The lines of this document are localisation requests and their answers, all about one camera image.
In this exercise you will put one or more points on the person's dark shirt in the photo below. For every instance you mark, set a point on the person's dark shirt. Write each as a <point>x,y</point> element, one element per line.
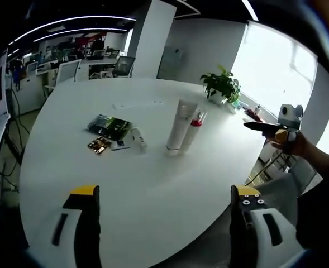
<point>320,212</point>

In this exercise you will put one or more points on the long ceiling light strip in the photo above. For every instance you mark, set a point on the long ceiling light strip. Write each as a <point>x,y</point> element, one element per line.
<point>249,8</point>
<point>77,18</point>

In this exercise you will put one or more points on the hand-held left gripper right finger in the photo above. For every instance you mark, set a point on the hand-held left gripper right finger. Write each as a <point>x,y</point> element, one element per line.
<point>276,251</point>

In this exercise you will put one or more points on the bright window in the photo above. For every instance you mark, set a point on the bright window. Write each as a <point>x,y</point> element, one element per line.
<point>276,69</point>

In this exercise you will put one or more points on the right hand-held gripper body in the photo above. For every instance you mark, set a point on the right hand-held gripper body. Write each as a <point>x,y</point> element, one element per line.
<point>292,117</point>

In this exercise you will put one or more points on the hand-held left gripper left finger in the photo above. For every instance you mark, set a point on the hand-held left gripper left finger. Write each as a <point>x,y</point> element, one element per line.
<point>69,251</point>

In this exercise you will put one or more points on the gold brown skincare sachet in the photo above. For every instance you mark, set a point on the gold brown skincare sachet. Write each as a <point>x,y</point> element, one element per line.
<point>98,145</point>

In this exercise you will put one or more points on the green black skincare sachet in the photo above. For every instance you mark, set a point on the green black skincare sachet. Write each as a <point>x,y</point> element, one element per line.
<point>109,127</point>

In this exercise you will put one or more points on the teal packet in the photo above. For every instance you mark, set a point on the teal packet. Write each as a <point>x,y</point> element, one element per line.
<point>237,105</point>

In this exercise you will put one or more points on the grey mesh chair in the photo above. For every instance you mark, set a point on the grey mesh chair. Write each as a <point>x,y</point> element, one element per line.
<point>281,184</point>

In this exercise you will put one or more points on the dark red pouch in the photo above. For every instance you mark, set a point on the dark red pouch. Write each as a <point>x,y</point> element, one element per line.
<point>250,112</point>

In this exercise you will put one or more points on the white office desk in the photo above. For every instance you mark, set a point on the white office desk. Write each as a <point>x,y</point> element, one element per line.
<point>102,67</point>

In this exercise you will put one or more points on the person's right hand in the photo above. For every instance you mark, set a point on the person's right hand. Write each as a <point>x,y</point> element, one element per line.
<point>295,145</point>

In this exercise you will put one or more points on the small clear pump bottle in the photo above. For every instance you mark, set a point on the small clear pump bottle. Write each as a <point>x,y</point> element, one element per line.
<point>257,109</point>

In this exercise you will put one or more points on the dark mesh office chair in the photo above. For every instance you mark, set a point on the dark mesh office chair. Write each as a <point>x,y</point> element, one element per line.
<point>124,65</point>

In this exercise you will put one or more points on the small white skincare bottle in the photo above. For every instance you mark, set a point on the small white skincare bottle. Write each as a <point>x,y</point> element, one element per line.
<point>140,139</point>

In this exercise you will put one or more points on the potted green plant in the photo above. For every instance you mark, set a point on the potted green plant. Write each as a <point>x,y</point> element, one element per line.
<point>223,83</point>

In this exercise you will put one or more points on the large white skincare tube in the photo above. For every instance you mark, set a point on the large white skincare tube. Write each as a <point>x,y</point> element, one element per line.
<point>178,131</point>

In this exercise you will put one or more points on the small blue white skincare sachet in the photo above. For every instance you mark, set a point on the small blue white skincare sachet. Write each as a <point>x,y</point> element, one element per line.
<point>121,144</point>

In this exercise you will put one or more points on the red-capped clear tube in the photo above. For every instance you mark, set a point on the red-capped clear tube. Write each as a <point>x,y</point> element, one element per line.
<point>194,134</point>

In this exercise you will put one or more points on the white mesh office chair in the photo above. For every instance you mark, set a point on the white mesh office chair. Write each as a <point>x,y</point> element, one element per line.
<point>68,69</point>

